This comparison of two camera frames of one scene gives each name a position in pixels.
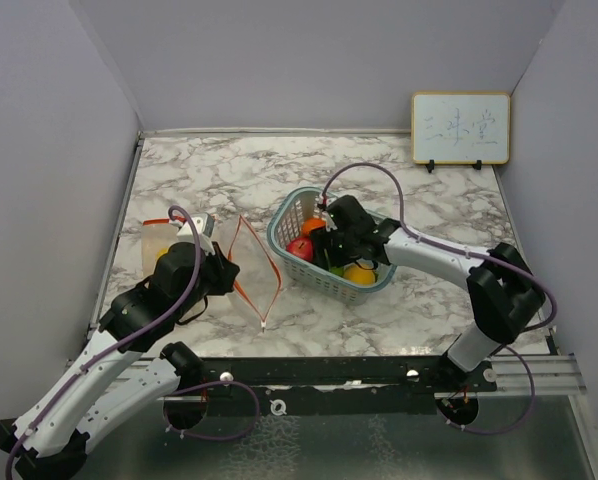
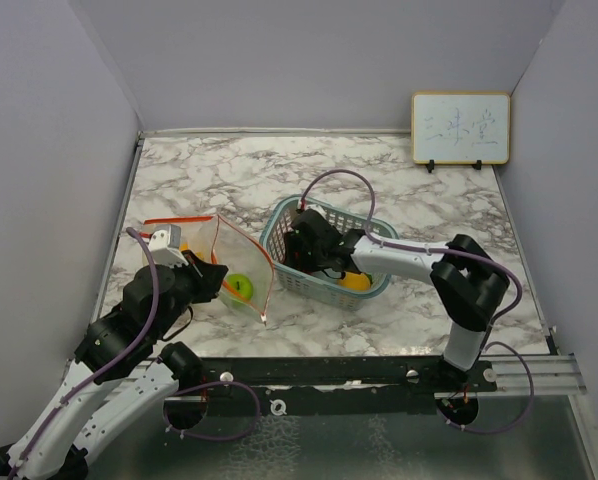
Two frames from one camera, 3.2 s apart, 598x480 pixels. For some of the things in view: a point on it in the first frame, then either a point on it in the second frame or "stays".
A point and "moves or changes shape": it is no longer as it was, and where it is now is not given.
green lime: (337, 270) moves or changes shape
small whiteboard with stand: (460, 128) stays
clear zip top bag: (258, 280) moves or changes shape
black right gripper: (322, 239) to (294, 245)
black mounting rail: (404, 386) stays
